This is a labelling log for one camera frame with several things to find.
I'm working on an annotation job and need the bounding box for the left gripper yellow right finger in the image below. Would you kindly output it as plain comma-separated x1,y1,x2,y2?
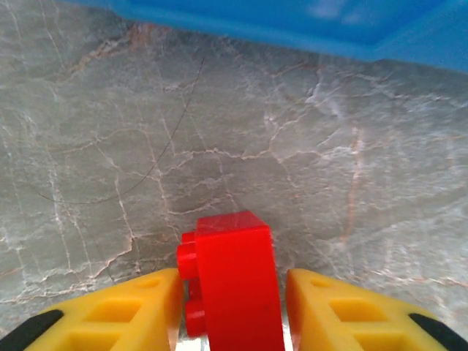
284,268,468,351

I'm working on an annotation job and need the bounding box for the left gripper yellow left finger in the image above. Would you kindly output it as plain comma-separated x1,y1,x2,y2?
0,268,184,351

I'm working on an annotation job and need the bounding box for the red lego brick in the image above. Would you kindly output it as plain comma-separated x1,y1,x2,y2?
176,211,288,351

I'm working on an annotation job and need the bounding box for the blue three-compartment plastic container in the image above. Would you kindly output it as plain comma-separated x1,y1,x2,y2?
54,0,468,72

